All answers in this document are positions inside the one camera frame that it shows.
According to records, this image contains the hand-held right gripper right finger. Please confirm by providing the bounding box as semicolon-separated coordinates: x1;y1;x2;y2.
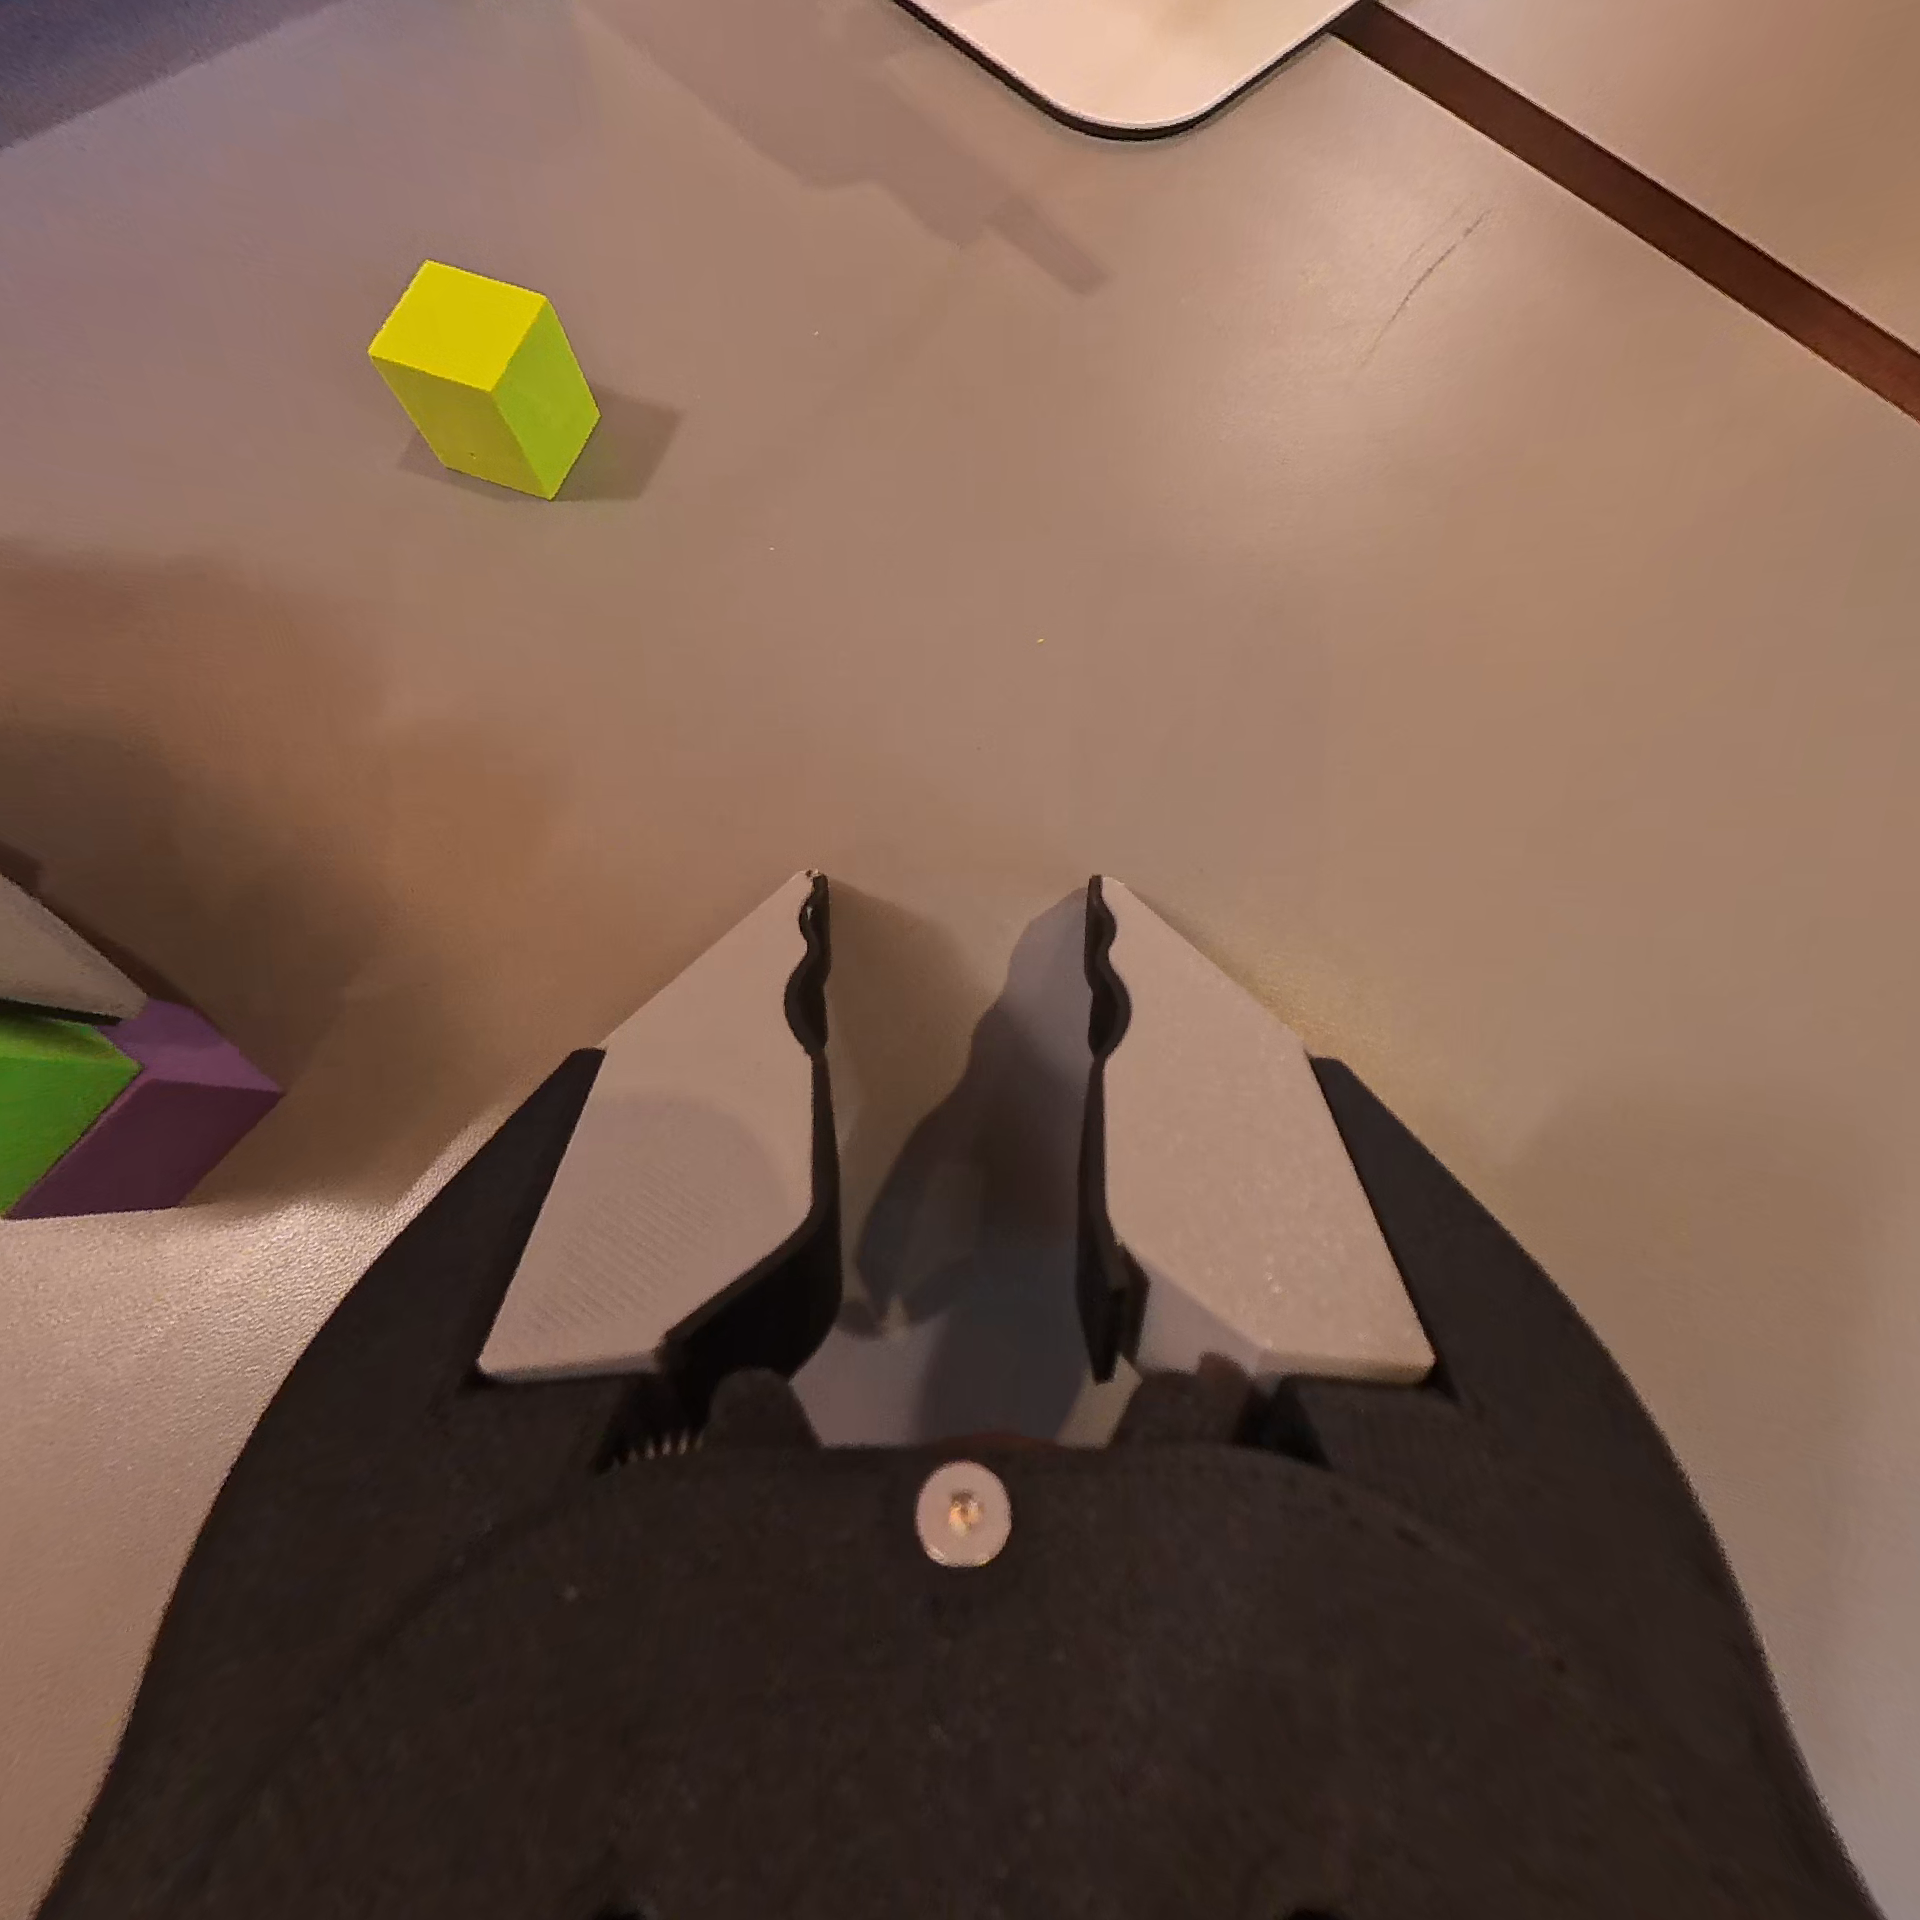
1077;872;1437;1389

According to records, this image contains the purple foam cube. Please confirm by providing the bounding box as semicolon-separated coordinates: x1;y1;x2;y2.
7;998;285;1220

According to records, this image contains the white document stand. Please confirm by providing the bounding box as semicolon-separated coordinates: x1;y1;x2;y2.
896;0;1360;140

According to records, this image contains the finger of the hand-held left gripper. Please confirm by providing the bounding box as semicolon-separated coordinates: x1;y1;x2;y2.
0;1188;455;1920
0;868;152;1028

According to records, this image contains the green foam cube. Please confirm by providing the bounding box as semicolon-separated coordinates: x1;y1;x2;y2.
0;1012;144;1216

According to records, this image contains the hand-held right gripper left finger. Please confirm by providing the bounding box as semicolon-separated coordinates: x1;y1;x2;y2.
476;868;843;1384

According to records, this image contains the yellow foam cube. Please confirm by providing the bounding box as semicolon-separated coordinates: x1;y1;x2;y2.
367;259;601;500

